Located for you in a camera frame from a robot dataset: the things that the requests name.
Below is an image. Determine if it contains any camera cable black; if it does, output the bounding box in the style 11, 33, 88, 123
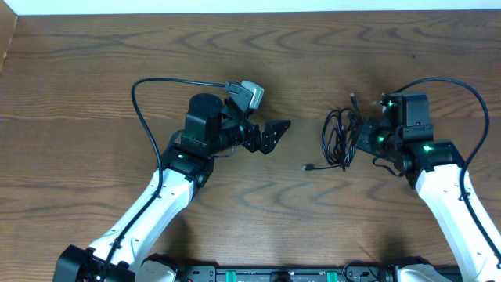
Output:
395, 77, 500, 269
111, 78, 253, 204

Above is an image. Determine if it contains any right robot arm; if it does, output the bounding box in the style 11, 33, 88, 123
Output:
356, 92, 500, 281

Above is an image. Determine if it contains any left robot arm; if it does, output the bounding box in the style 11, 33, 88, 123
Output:
53, 93, 290, 282

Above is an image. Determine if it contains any left camera cable black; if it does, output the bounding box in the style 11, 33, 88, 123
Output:
111, 78, 253, 204

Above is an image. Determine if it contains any right camera cable black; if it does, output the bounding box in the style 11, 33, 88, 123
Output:
395, 77, 500, 269

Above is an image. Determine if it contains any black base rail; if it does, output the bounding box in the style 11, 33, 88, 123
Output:
140, 254, 467, 282

